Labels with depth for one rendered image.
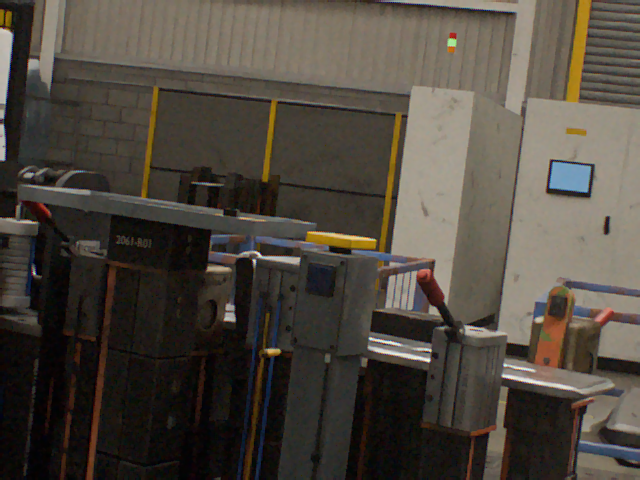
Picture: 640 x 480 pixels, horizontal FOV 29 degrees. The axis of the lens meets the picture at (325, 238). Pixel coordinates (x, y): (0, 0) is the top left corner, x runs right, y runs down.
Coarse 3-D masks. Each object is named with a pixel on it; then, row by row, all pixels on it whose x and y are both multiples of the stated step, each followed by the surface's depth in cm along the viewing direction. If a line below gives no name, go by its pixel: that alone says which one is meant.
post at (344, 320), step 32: (320, 256) 138; (352, 256) 138; (352, 288) 137; (320, 320) 138; (352, 320) 138; (320, 352) 138; (352, 352) 139; (320, 384) 139; (352, 384) 142; (288, 416) 141; (320, 416) 138; (352, 416) 143; (288, 448) 141; (320, 448) 138
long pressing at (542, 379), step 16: (224, 320) 178; (384, 336) 182; (368, 352) 166; (384, 352) 165; (400, 352) 165; (416, 352) 169; (416, 368) 162; (512, 368) 167; (528, 368) 167; (544, 368) 169; (512, 384) 156; (528, 384) 154; (544, 384) 153; (560, 384) 153; (576, 384) 157; (592, 384) 160; (608, 384) 163
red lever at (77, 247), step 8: (24, 200) 163; (32, 208) 164; (40, 208) 165; (40, 216) 166; (48, 216) 167; (48, 224) 168; (56, 224) 169; (56, 232) 170; (64, 240) 171; (72, 240) 172; (64, 248) 172; (72, 248) 172; (80, 248) 173
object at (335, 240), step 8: (312, 232) 140; (312, 240) 139; (320, 240) 139; (328, 240) 138; (336, 240) 138; (344, 240) 137; (352, 240) 137; (360, 240) 139; (368, 240) 140; (336, 248) 140; (344, 248) 138; (352, 248) 137; (360, 248) 139; (368, 248) 140
